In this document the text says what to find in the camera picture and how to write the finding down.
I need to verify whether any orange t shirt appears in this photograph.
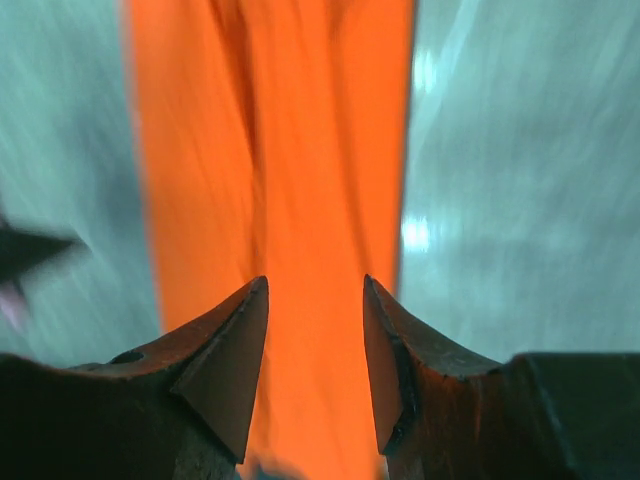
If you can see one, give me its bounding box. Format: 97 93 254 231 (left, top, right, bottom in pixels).
122 1 414 479

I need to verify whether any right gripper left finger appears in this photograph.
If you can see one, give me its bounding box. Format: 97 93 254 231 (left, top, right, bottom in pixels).
1 277 269 479

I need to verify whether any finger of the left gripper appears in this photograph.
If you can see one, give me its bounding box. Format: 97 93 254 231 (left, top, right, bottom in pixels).
1 225 80 280

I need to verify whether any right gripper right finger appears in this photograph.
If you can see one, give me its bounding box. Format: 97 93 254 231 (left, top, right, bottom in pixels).
363 277 639 479

